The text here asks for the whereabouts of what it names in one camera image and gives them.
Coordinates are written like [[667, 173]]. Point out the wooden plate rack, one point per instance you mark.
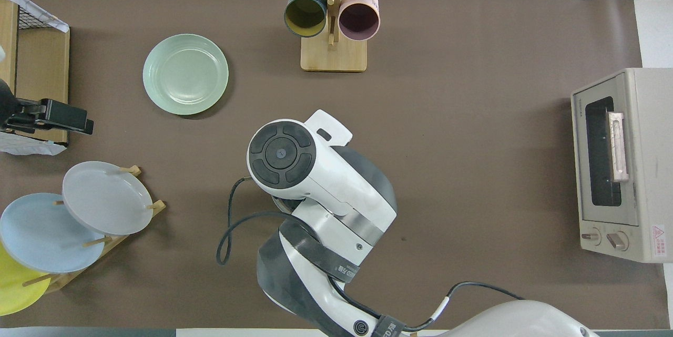
[[63, 278]]

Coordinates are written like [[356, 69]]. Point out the light green plate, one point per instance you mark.
[[185, 74]]

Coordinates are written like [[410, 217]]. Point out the beige toaster oven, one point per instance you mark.
[[646, 184]]

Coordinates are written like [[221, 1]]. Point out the white plastic sheet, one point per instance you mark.
[[37, 8], [26, 146]]

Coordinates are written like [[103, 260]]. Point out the wooden mug tree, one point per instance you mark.
[[334, 58]]

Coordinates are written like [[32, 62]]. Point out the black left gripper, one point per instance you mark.
[[65, 115]]

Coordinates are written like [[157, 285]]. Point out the brown table mat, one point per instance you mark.
[[473, 90]]

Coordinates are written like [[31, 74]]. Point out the grey plate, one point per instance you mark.
[[105, 197]]

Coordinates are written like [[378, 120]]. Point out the light blue plate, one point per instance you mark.
[[42, 234]]

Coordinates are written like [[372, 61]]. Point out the wooden shelf unit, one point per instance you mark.
[[42, 63]]

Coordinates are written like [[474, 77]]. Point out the dark teal mug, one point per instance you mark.
[[305, 13]]

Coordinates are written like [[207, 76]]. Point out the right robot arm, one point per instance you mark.
[[336, 184]]

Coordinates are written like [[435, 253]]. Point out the yellow plate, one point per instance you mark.
[[13, 289]]

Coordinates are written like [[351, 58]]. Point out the pink mug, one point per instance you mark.
[[359, 20]]

